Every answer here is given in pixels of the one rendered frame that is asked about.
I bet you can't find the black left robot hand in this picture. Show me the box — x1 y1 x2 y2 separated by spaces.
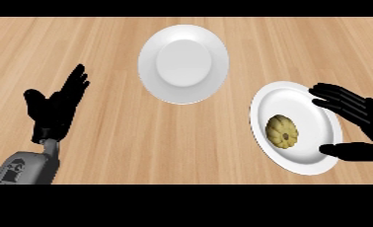
23 63 92 145

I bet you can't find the white round plate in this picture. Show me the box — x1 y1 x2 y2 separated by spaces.
250 80 344 176
138 24 231 106

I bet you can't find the yellow ribbed squash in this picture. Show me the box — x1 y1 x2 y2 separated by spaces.
264 113 301 150

